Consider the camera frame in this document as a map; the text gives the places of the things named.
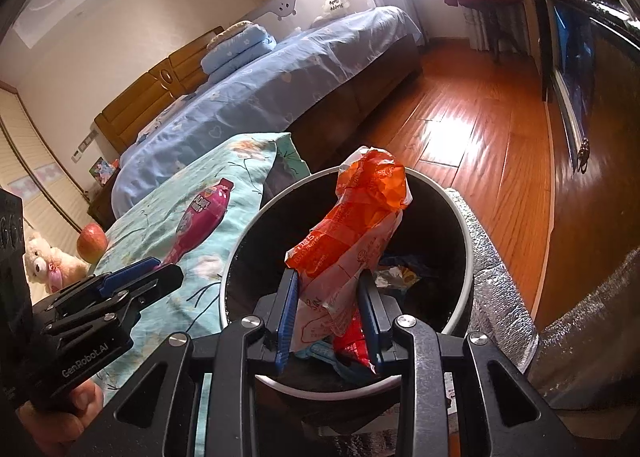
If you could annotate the white bed guard rail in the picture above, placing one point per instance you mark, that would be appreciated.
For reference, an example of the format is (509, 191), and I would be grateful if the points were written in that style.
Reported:
(283, 18)

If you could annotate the wooden nightstand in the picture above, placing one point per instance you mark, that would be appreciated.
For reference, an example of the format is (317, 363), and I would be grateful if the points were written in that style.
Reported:
(100, 208)

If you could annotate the wooden headboard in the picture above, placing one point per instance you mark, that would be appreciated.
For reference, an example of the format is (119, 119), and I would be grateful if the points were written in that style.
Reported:
(180, 73)

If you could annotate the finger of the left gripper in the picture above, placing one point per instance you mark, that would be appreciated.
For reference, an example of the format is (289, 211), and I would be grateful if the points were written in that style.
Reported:
(114, 281)
(131, 300)

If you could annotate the cream teddy bear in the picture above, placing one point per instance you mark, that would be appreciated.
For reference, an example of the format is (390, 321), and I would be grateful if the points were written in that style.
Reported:
(51, 266)

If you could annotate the teal floral bed cover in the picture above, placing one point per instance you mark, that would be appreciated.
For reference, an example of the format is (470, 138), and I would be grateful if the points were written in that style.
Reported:
(260, 165)

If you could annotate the red yellow apple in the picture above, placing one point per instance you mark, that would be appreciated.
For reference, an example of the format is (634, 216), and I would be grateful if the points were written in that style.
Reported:
(91, 243)

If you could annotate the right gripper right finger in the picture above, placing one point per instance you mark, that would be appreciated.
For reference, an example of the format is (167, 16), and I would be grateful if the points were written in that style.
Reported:
(377, 315)

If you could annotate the blue sheet bed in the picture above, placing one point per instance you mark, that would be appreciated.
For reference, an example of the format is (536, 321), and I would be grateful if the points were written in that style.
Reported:
(266, 95)

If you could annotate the round trash bin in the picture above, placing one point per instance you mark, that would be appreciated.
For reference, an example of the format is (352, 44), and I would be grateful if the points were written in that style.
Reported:
(431, 238)

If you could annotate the black glossy tv cabinet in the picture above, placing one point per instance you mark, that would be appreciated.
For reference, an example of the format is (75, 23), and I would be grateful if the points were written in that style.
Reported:
(589, 53)

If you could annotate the left hand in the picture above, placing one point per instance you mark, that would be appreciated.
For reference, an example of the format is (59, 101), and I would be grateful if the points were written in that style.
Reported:
(54, 432)

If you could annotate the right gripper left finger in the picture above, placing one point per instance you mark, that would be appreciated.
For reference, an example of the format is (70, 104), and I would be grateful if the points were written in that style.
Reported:
(271, 353)

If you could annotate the pink candy wrapper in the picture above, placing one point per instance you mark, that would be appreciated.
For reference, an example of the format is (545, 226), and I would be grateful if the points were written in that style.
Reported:
(201, 218)

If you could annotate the orange white plastic bag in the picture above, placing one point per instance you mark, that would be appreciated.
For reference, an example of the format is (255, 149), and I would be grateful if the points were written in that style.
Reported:
(372, 193)

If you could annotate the folded blue blanket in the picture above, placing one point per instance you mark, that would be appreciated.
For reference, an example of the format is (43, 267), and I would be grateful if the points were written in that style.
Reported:
(239, 38)

